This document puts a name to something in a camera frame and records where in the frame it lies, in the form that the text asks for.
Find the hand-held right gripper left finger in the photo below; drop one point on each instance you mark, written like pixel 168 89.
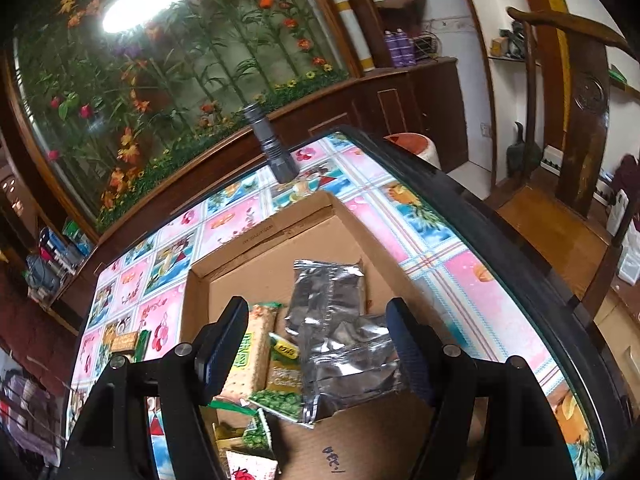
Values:
pixel 225 355

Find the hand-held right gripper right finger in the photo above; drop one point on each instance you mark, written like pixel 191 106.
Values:
pixel 412 360

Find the green-edged cracker packet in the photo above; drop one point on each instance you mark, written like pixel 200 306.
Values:
pixel 255 340

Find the silver foil packet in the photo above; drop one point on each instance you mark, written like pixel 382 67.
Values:
pixel 350 360
pixel 325 285

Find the shallow cardboard box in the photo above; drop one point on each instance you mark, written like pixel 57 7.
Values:
pixel 240 282

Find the yellow green snack packet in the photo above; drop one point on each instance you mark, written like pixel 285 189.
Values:
pixel 227 437

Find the small green pea packet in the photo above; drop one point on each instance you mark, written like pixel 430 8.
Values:
pixel 257 435

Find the white red-print packet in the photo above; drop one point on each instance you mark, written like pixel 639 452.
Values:
pixel 250 467

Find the cream wafer green packet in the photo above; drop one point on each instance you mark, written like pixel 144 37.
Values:
pixel 124 341

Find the printed fruit tablecloth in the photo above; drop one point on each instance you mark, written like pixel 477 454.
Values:
pixel 440 260

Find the black-framed table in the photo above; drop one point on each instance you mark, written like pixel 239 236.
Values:
pixel 520 270

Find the green package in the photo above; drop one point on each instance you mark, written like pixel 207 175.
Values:
pixel 80 237

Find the blue grey kettle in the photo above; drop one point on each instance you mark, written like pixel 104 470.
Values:
pixel 40 272

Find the clothes rack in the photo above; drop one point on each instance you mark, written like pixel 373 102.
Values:
pixel 25 405

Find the white stool red top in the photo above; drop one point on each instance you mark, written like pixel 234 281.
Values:
pixel 415 147

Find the grey flashlight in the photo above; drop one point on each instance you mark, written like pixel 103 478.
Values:
pixel 272 145

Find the bronze vase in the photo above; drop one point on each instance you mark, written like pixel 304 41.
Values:
pixel 522 152

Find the white plastic bag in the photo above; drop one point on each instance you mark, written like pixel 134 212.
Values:
pixel 625 255

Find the low wooden cabinet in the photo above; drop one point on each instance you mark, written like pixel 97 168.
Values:
pixel 380 105

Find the dark red cloth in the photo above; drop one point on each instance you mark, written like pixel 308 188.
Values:
pixel 627 175

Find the dark wooden chair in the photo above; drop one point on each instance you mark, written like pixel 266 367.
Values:
pixel 582 125

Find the glass flower display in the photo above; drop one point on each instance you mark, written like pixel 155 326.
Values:
pixel 200 60

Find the small yellow box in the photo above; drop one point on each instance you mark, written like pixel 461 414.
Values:
pixel 500 46

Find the white yellow rolled scroll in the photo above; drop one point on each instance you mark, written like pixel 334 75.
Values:
pixel 345 10

